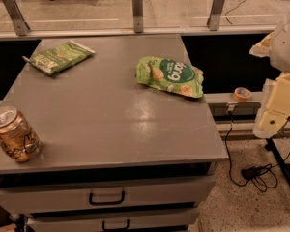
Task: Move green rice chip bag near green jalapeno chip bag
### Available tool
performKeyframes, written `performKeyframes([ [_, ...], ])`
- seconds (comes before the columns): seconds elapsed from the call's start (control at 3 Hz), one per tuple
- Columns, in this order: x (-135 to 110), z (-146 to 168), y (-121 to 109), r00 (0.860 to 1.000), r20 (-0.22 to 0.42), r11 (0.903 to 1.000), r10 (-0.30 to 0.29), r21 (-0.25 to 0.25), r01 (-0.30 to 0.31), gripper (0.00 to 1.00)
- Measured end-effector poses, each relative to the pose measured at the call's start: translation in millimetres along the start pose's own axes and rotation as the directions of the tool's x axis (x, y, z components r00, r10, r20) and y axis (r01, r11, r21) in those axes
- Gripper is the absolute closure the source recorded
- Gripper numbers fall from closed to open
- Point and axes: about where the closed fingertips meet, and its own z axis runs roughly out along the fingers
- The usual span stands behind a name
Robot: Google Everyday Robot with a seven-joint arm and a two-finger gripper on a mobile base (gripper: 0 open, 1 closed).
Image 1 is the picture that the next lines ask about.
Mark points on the left metal railing bracket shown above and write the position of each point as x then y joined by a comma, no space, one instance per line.
21,28

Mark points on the orange tape roll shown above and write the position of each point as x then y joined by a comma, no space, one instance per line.
241,94

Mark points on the drawer black handle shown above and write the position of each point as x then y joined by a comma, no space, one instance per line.
115,226
103,199

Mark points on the black stand leg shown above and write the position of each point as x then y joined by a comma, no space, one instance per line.
270,146

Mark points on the right metal railing bracket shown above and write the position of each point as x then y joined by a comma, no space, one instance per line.
213,22

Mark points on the green rice chip bag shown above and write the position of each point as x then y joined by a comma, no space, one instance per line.
170,76

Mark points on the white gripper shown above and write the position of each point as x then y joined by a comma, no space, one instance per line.
287,45

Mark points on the upper drawer black handle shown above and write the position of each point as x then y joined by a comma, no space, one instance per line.
103,199

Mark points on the middle metal railing bracket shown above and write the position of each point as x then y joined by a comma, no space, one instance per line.
137,12

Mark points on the lower drawer black handle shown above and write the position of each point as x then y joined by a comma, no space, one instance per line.
115,226

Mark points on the gold soda can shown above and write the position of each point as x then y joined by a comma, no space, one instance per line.
18,140

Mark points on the metal railing bracket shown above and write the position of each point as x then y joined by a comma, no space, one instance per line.
21,28
137,12
213,22

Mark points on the green jalapeno chip bag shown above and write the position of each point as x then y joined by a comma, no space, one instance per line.
60,58

